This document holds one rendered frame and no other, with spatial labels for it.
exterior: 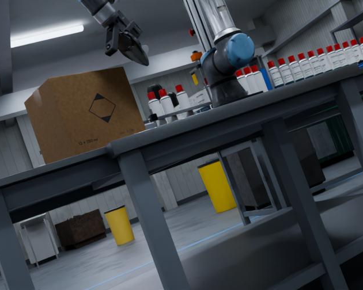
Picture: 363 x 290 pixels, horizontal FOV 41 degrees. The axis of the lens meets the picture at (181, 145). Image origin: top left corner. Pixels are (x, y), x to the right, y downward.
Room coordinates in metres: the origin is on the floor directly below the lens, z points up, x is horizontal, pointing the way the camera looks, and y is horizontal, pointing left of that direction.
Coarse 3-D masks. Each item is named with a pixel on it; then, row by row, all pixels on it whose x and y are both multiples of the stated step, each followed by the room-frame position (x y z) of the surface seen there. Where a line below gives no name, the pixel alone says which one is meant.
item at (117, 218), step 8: (120, 208) 7.88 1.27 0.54; (112, 216) 7.83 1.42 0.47; (120, 216) 7.85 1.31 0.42; (112, 224) 7.86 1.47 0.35; (120, 224) 7.84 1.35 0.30; (128, 224) 7.94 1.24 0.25; (112, 232) 7.92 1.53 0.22; (120, 232) 7.84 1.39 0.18; (128, 232) 7.89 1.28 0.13; (120, 240) 7.86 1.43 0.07; (128, 240) 7.87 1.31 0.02
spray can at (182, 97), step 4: (176, 88) 2.30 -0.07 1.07; (180, 88) 2.30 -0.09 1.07; (180, 92) 2.30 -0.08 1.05; (184, 92) 2.30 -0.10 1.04; (176, 96) 2.31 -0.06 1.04; (180, 96) 2.29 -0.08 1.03; (184, 96) 2.29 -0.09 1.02; (180, 100) 2.29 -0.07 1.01; (184, 100) 2.29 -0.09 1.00; (188, 100) 2.30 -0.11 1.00; (180, 104) 2.30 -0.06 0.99; (184, 104) 2.29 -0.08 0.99; (188, 104) 2.29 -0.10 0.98; (184, 108) 2.29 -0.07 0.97; (184, 112) 2.29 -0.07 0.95; (188, 112) 2.29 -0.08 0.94; (192, 112) 2.30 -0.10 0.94; (184, 116) 2.30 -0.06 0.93; (188, 116) 2.29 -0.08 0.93
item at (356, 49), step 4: (352, 40) 2.90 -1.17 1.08; (352, 44) 2.90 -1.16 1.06; (356, 44) 2.89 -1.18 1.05; (352, 48) 2.90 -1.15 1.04; (356, 48) 2.89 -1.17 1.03; (360, 48) 2.89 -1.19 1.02; (356, 52) 2.89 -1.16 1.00; (360, 52) 2.88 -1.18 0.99; (356, 56) 2.90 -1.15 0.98; (360, 56) 2.88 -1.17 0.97
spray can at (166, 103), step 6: (162, 90) 2.26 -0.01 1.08; (162, 96) 2.26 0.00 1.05; (168, 96) 2.26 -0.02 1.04; (162, 102) 2.25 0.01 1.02; (168, 102) 2.25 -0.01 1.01; (162, 108) 2.27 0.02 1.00; (168, 108) 2.25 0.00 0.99; (174, 108) 2.27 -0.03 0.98; (168, 120) 2.26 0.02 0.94; (174, 120) 2.25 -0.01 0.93
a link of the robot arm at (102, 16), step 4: (108, 4) 1.65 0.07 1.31; (104, 8) 1.64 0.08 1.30; (108, 8) 1.65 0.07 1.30; (112, 8) 1.66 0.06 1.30; (100, 12) 1.64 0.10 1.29; (104, 12) 1.64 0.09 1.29; (108, 12) 1.65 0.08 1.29; (112, 12) 1.66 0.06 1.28; (96, 16) 1.65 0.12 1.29; (100, 16) 1.65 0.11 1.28; (104, 16) 1.65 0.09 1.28; (108, 16) 1.65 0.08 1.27; (96, 20) 1.68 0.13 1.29; (100, 20) 1.66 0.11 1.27; (104, 20) 1.66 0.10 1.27; (100, 24) 1.68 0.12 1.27
